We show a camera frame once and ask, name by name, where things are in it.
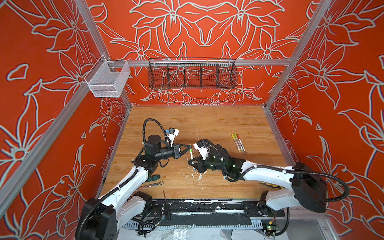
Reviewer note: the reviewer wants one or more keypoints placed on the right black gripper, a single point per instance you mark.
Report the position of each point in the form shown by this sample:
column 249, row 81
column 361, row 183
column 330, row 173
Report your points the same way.
column 199, row 165

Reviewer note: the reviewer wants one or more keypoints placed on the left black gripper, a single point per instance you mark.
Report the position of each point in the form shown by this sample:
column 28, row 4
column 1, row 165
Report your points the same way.
column 176, row 150

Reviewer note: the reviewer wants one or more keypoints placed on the white pen yellow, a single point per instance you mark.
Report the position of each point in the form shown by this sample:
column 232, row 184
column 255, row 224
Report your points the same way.
column 237, row 145

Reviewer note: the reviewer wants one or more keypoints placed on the white pen purple end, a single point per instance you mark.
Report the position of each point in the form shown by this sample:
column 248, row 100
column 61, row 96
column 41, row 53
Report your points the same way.
column 241, row 145

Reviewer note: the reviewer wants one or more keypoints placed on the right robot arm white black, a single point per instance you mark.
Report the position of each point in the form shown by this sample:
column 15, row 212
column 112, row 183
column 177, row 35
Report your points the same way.
column 300, row 185

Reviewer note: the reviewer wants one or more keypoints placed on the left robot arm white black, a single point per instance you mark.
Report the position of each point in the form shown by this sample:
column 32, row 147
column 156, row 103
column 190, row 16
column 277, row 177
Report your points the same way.
column 102, row 218

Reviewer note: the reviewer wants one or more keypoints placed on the metal wrench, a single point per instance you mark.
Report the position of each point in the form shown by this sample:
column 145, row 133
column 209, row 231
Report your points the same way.
column 150, row 185

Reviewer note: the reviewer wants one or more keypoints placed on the yellow black pliers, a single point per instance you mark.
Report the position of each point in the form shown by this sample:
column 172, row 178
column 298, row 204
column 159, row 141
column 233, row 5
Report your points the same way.
column 271, row 185

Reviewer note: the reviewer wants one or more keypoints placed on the white mesh basket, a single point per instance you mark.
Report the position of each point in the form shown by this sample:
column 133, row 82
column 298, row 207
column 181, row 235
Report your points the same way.
column 103, row 82

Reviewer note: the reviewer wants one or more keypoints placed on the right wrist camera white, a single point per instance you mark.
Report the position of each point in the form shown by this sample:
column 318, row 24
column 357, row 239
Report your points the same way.
column 203, row 149

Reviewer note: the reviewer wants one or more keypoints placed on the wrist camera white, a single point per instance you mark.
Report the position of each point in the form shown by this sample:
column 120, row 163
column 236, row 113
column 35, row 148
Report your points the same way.
column 203, row 149
column 171, row 133

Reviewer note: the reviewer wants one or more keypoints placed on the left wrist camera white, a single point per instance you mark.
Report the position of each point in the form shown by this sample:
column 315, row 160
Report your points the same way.
column 171, row 133

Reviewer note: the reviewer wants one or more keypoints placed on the green handle screwdriver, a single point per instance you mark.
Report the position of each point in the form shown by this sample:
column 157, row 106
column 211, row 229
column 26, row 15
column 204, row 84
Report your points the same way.
column 153, row 178

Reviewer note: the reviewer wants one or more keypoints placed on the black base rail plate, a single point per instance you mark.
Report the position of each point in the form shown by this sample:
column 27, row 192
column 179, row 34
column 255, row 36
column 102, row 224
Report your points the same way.
column 247, row 207

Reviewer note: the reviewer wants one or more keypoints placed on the black wire basket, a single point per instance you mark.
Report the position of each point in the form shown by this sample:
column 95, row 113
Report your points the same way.
column 183, row 73

